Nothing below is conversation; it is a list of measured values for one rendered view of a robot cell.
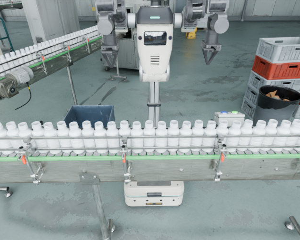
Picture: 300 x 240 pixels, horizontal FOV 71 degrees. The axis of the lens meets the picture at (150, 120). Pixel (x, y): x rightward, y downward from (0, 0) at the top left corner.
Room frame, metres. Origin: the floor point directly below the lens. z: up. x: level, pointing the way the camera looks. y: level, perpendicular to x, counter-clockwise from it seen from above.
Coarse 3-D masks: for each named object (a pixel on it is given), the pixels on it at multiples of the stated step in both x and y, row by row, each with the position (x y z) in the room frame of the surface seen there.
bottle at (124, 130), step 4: (124, 120) 0.83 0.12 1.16; (120, 124) 0.81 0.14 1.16; (124, 124) 0.80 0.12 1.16; (128, 124) 0.82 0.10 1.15; (120, 128) 0.81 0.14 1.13; (124, 128) 0.80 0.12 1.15; (128, 128) 0.81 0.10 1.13; (120, 132) 0.80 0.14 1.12; (124, 132) 0.79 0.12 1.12; (128, 132) 0.80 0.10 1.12; (120, 140) 0.80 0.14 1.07; (128, 140) 0.79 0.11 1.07; (120, 144) 0.80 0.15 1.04; (128, 144) 0.79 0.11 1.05
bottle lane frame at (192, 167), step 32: (0, 160) 0.75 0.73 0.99; (32, 160) 0.75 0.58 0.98; (64, 160) 0.76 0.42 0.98; (96, 160) 0.76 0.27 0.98; (128, 160) 0.76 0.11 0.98; (160, 160) 0.76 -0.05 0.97; (192, 160) 0.77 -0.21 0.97; (224, 160) 0.77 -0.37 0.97; (256, 160) 0.77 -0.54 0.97; (288, 160) 0.77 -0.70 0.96
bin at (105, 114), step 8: (72, 112) 1.34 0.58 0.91; (80, 112) 1.37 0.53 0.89; (88, 112) 1.37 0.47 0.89; (96, 112) 1.37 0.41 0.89; (104, 112) 1.37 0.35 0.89; (112, 112) 1.31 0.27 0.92; (64, 120) 1.18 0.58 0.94; (72, 120) 1.30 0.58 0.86; (80, 120) 1.37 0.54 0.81; (88, 120) 1.37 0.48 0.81; (96, 120) 1.37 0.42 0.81; (104, 120) 1.37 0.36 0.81; (112, 120) 1.28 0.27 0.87
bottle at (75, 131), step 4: (72, 124) 0.82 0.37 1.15; (76, 124) 0.80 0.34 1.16; (72, 128) 0.79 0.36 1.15; (76, 128) 0.80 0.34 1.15; (72, 132) 0.79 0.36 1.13; (76, 132) 0.79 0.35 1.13; (80, 132) 0.80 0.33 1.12; (72, 136) 0.78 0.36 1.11; (76, 136) 0.78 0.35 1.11; (80, 136) 0.79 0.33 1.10; (72, 140) 0.78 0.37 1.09; (76, 140) 0.78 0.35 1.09; (80, 140) 0.79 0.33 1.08; (72, 144) 0.78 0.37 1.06; (76, 144) 0.78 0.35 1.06; (80, 144) 0.79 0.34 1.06; (76, 152) 0.78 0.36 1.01; (80, 152) 0.78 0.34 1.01
